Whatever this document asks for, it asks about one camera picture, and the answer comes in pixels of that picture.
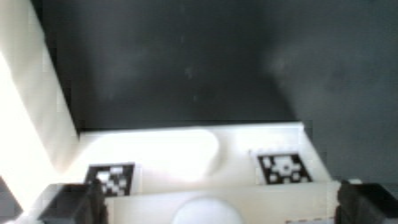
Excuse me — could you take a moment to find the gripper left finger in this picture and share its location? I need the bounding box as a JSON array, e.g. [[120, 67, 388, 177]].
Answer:
[[38, 180, 108, 224]]

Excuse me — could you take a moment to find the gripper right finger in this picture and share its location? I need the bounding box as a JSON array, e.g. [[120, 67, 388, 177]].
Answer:
[[333, 181, 398, 224]]

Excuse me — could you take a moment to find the white drawer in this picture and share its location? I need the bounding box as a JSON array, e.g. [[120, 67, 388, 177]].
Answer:
[[63, 122, 330, 194], [106, 182, 340, 224]]

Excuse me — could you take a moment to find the white front drawer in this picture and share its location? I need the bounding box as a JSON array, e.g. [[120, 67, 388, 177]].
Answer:
[[63, 122, 330, 194]]

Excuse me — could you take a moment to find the white front fence bar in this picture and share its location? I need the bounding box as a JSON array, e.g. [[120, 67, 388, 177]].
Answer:
[[0, 0, 81, 214]]

